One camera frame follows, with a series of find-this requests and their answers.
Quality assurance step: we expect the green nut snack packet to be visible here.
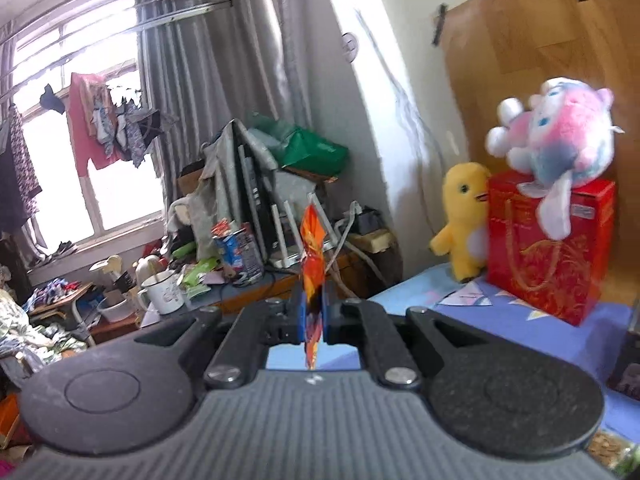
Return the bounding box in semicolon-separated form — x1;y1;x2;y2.
586;427;640;480

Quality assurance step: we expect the dark patterned hanging garment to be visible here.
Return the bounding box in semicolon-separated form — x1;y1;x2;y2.
0;105;44;242

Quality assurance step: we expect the blue snack can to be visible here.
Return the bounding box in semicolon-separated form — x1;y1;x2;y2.
211;221;264;287

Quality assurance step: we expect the grey curtain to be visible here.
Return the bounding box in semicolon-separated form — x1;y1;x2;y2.
131;0;323;261

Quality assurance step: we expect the window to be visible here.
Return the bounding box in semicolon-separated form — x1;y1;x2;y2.
0;0;167;257

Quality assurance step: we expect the yellow duck plush toy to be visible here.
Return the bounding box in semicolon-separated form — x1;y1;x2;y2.
429;161;493;283

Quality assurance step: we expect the pink hanging garment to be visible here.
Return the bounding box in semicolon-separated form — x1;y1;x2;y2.
67;72;127;179

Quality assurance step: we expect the white router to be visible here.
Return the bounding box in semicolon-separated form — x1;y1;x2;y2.
269;194;342;272

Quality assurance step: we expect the pink and blue plush toy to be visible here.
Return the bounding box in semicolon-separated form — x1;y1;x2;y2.
486;76;626;241

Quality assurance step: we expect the wooden board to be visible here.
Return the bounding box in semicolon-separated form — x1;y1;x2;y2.
442;0;640;307

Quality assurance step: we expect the black monitor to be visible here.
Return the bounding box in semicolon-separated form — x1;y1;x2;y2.
231;120;282;272

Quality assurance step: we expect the white enamel mug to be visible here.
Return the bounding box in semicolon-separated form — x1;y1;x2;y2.
135;270;187;316

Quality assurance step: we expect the red gift box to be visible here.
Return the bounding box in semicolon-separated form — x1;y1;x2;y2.
486;170;617;328

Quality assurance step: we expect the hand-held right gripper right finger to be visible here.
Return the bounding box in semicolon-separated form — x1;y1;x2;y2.
320;297;490;391

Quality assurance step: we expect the metal clothes rail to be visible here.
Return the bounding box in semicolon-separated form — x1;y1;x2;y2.
0;0;236;96

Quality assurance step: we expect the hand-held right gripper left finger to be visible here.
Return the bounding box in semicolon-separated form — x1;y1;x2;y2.
134;294;307;391

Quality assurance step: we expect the grey cloth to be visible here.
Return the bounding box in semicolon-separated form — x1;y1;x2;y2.
166;125;238;262

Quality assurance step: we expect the black sheep print box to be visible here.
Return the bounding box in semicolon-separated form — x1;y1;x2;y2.
605;295;640;402

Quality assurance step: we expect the orange snack packet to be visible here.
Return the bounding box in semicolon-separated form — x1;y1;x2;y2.
299;202;332;372

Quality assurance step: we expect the green plastic bag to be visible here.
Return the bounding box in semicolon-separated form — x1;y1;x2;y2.
279;127;350;172

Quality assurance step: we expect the wooden desk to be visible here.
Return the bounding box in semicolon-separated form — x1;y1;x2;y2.
89;247;403;346

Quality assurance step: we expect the blue printed bed sheet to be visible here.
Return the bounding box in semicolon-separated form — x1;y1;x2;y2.
367;260;640;438

